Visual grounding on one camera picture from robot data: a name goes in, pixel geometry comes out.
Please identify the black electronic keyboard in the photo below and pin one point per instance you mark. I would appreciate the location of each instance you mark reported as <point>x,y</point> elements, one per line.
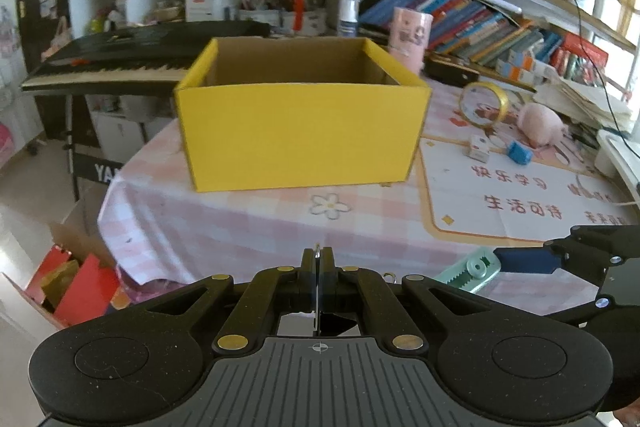
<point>125,52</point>

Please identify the yellow cardboard box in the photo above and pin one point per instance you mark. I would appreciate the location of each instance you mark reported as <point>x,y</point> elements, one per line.
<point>300,137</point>

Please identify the pile of papers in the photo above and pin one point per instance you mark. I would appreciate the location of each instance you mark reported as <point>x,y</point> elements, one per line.
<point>580,102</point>

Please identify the desktop with pink printed tablecloth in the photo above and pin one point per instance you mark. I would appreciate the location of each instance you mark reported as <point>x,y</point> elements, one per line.
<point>250,232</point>

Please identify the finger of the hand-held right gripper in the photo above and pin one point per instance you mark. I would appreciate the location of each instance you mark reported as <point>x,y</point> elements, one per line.
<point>602,307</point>
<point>525,260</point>

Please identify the small white printed box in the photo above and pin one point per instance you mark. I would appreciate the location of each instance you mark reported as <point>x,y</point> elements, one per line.
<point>478,148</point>

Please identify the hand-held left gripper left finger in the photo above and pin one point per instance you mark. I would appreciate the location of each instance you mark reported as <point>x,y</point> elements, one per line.
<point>308,282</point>

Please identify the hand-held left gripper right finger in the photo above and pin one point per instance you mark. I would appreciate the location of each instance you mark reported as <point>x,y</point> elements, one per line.
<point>327,282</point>

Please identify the red printed box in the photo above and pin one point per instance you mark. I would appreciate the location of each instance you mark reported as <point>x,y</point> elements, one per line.
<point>585,52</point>

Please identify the orange blue box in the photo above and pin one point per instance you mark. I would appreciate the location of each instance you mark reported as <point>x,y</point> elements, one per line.
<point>515,71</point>
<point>530,57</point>

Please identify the mint green plastic gadget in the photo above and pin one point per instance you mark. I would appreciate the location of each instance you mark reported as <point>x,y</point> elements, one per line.
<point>470,269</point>

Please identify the pink plush pig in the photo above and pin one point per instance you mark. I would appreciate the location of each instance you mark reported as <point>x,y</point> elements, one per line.
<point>542,124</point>

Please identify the white pen holder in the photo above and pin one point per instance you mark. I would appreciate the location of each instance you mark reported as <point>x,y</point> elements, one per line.
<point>607,7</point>

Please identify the black keyboard stand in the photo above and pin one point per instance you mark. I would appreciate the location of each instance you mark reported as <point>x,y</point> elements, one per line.
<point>95,169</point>

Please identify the red toy stick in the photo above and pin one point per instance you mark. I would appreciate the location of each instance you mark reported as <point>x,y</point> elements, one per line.
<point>300,7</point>

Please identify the pink cylindrical tin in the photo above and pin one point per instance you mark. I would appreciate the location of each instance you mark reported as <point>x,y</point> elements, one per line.
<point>410,37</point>

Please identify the gold tape roll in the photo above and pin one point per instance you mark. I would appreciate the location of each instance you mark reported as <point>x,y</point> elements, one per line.
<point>500,104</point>

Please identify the row of books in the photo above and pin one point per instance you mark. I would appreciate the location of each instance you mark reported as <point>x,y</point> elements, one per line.
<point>475,27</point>

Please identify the small blue plastic object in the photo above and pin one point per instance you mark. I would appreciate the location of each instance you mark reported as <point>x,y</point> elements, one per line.
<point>519,153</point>

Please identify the brown cardboard box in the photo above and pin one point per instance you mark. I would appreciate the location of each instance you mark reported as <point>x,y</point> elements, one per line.
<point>70,237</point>

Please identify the white desk riser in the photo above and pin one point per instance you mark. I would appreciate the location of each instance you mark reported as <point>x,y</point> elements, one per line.
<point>625,157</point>

